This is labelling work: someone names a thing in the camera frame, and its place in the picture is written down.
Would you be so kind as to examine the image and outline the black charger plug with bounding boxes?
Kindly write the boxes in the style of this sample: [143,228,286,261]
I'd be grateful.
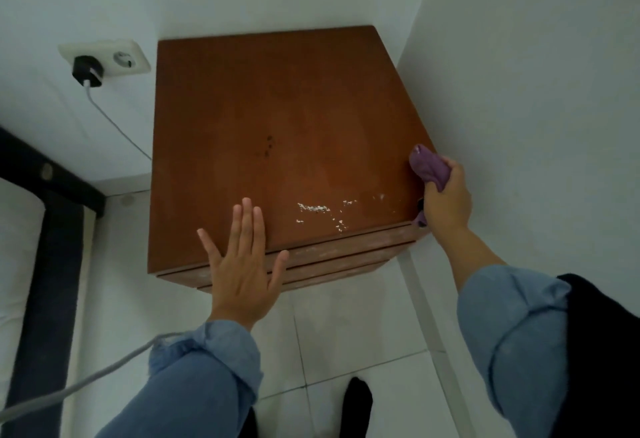
[71,55,105,88]

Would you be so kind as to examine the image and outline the brown wooden nightstand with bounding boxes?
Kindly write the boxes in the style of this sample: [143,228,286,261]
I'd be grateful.
[147,25,437,294]

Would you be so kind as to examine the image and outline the person's left forearm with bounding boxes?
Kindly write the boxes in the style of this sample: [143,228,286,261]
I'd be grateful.
[95,319,264,438]

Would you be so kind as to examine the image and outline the person's left hand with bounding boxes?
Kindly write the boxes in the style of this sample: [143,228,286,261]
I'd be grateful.
[197,197,290,332]

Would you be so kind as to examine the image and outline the person's black socked foot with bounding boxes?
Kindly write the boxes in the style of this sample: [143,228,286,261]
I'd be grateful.
[239,407,259,438]
[339,377,374,438]

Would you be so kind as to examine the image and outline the person's right hand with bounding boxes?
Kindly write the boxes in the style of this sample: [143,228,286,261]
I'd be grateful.
[421,154,473,247]

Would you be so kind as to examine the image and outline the black bed frame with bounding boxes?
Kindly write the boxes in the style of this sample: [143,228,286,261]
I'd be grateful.
[0,124,106,438]

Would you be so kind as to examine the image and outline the white double wall socket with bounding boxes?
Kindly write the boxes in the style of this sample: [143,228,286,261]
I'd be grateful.
[58,39,152,76]

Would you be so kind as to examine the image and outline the purple cleaning cloth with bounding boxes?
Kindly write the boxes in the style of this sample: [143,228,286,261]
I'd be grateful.
[409,144,451,229]

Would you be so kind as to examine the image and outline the scatter of white crumbs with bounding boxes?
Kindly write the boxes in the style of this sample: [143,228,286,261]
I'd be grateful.
[295,194,387,233]

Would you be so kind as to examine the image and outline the thick grey cable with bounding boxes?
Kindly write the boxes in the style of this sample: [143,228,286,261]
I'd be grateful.
[0,332,187,424]

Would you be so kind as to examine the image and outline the person's black garment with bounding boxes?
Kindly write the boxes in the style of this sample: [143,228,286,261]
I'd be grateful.
[549,273,640,438]

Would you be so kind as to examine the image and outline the person's right forearm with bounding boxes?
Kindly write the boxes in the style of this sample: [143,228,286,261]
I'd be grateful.
[431,225,572,438]

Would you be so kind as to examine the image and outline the thin white charger cable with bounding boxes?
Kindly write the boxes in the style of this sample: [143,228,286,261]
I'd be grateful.
[83,79,153,161]

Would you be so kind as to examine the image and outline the white mattress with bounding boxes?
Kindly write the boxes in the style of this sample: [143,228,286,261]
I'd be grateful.
[0,177,47,396]

